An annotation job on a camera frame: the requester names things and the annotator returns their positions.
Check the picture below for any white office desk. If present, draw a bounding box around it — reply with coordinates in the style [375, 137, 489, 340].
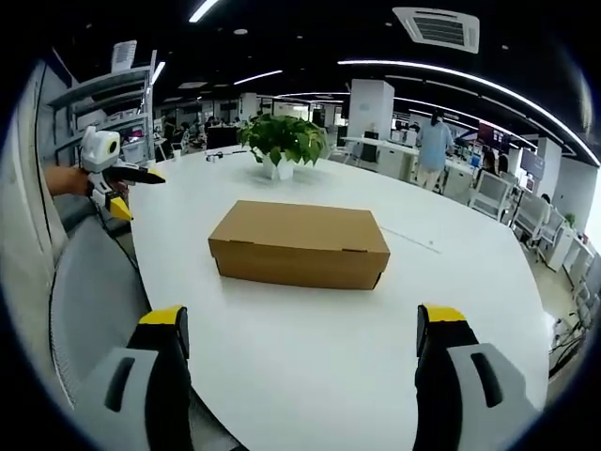
[338, 135, 422, 182]

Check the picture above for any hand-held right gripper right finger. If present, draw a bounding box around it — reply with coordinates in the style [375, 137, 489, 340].
[411, 303, 541, 451]

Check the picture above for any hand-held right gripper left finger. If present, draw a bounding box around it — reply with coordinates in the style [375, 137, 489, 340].
[74, 304, 194, 451]

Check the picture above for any white pillar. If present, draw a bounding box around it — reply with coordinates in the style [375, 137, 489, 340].
[347, 78, 395, 141]

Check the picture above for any person's left hand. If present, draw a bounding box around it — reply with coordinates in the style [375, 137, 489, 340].
[44, 164, 95, 197]

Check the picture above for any grey metal shelf rack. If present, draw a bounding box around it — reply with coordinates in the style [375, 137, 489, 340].
[45, 49, 159, 166]

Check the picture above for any ceiling air conditioner vent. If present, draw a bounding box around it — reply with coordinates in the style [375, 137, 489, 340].
[392, 6, 481, 55]

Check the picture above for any white office chair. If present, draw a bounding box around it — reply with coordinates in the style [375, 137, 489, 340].
[468, 169, 516, 221]

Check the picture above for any grey mesh office chair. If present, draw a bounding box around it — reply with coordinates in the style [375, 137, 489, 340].
[48, 220, 154, 411]

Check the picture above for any green potted plant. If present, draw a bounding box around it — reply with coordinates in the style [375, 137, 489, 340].
[237, 112, 330, 166]

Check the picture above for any brown cardboard shoe box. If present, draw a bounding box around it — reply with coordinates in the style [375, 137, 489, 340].
[208, 199, 392, 291]

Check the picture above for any white plant pot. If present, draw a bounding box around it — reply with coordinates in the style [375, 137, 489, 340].
[260, 152, 296, 181]

